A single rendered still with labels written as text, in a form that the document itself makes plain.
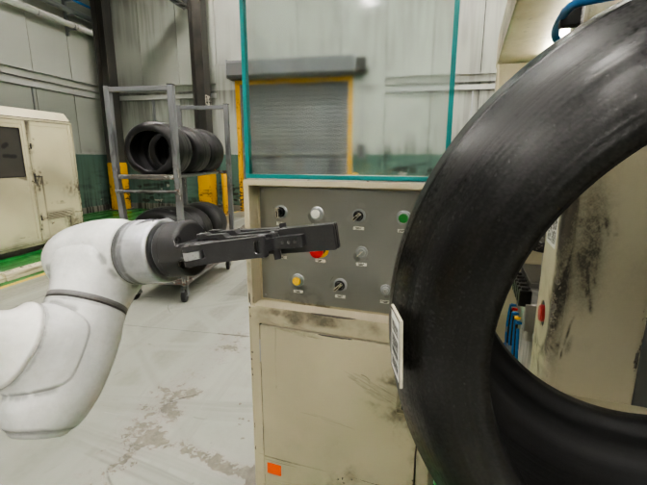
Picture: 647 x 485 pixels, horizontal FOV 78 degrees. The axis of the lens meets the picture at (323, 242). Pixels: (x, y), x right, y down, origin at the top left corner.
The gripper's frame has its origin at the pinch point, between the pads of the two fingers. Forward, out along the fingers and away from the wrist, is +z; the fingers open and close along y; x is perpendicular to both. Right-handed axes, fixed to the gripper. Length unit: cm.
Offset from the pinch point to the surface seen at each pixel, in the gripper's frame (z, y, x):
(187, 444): -116, 89, 108
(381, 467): -11, 54, 77
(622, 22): 28.1, -9.3, -13.9
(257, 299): -45, 58, 27
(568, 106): 24.4, -11.8, -9.1
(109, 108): -263, 230, -88
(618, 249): 37.8, 25.8, 9.9
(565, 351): 30.4, 25.7, 26.2
